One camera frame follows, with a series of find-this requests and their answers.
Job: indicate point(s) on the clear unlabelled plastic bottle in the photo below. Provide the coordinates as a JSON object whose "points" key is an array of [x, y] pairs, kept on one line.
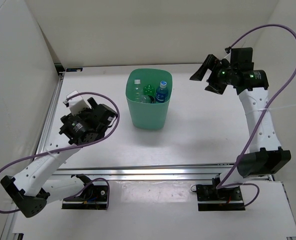
{"points": [[137, 90]]}

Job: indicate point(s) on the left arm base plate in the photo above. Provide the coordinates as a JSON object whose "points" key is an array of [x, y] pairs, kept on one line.
{"points": [[94, 197]]}

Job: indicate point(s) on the dark blue label bottle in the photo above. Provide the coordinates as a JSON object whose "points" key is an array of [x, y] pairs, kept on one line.
{"points": [[161, 93]]}

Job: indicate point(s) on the black label small bottle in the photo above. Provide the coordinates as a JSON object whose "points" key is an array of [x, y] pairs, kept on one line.
{"points": [[147, 99]]}

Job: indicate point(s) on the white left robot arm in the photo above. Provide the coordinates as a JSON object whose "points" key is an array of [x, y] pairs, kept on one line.
{"points": [[32, 189]]}

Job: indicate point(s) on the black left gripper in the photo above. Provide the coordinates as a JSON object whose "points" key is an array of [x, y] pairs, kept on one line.
{"points": [[93, 105]]}

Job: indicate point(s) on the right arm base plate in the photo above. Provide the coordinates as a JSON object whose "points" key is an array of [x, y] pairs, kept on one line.
{"points": [[211, 199]]}

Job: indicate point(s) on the green plastic bin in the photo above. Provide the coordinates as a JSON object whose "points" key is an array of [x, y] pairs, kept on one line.
{"points": [[149, 116]]}

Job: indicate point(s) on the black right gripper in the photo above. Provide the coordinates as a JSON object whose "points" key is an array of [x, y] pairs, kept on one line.
{"points": [[209, 63]]}

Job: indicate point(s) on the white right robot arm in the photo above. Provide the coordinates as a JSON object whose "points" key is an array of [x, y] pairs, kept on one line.
{"points": [[263, 153]]}

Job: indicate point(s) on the aluminium table frame rail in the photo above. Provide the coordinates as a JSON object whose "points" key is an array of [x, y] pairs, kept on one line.
{"points": [[151, 172]]}

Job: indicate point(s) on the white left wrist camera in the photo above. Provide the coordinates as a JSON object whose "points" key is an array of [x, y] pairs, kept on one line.
{"points": [[76, 104]]}

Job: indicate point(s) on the green soda bottle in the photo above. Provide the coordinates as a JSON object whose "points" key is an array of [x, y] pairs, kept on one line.
{"points": [[149, 90]]}

